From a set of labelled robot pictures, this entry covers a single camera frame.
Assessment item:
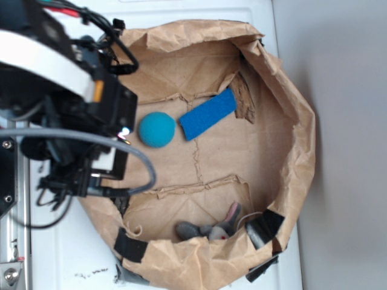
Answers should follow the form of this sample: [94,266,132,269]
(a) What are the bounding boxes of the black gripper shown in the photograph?
[21,75,137,197]

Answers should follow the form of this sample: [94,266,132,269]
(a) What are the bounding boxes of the blue felt ball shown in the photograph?
[138,112,175,148]

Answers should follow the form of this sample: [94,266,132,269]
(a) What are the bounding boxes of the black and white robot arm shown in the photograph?
[1,1,138,198]

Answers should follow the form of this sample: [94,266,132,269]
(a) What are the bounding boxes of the white plastic tray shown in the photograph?
[31,1,302,289]

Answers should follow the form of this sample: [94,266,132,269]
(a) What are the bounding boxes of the grey plush mouse toy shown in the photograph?
[175,202,242,240]

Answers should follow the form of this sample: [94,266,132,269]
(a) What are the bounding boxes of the blue sponge block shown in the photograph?
[179,88,237,141]

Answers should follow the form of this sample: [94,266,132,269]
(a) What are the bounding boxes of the brown paper bag bin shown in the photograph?
[80,20,316,289]

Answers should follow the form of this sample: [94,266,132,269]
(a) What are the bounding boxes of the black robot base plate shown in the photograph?
[0,136,18,218]

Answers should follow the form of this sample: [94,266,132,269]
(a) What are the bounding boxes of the grey cable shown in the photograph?
[0,127,157,198]

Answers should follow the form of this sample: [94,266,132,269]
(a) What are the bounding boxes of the silver metal rail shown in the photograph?
[1,118,33,289]

